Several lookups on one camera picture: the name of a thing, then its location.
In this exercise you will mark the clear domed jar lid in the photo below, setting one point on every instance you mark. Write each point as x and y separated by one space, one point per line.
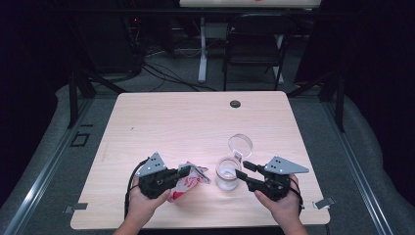
240 145

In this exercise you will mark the black folding chair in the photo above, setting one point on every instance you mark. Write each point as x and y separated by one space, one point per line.
257 39

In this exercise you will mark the person's left hand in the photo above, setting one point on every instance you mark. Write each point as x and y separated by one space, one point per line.
140 207

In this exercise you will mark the metal floor rail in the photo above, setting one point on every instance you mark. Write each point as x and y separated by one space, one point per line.
49 169
355 163

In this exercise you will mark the black floor tape marks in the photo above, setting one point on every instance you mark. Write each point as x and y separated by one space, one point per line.
80 139

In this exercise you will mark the black metal stand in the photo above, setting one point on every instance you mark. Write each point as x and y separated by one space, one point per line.
73 98
339 98

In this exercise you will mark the pink plastic sugar bag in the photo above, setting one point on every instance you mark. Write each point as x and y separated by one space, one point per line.
192 182

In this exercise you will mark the black computer tower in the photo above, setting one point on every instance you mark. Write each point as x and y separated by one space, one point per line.
111 42

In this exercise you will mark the light wooden background desk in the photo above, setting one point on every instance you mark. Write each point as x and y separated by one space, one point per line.
248 3

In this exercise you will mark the grey table corner bracket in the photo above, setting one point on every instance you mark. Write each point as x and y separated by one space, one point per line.
323 203
76 207

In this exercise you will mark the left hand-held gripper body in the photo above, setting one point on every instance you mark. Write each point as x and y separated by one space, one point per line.
153 166

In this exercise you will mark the clear jar with beige rim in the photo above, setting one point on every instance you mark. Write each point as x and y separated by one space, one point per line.
226 178

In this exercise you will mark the white desk leg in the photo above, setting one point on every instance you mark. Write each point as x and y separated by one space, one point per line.
203 58

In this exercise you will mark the person's right hand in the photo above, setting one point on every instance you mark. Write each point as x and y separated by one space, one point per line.
287 209

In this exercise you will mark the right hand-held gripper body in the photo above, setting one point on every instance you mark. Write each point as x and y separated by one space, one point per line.
280 166

